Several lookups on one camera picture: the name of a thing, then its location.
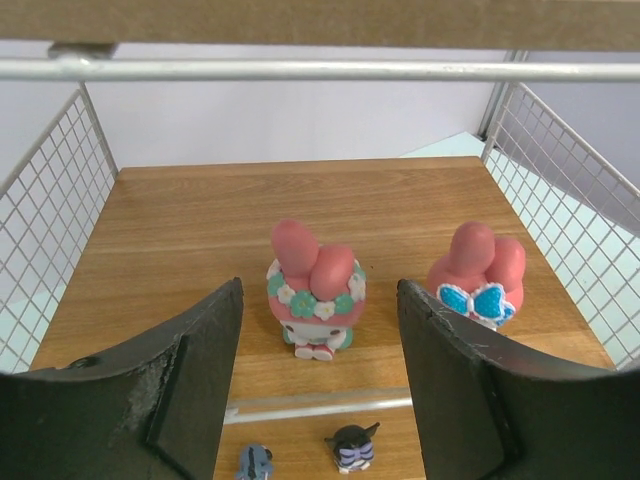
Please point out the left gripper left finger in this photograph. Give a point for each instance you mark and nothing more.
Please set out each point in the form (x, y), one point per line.
(151, 407)

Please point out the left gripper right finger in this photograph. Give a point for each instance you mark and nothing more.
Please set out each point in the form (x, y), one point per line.
(488, 407)

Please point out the pink bunny blue bow figurine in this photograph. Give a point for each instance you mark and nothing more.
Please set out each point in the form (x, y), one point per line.
(481, 275)

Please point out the pink bunny flower crown figurine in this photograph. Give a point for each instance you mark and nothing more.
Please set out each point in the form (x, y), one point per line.
(317, 292)

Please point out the small blue lying figurine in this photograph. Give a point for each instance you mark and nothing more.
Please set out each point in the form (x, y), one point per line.
(255, 463)

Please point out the black eared purple figurine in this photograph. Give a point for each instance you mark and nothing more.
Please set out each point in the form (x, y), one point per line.
(352, 447)

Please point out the white wire three-tier shelf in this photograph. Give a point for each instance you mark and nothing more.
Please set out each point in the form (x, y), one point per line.
(169, 237)

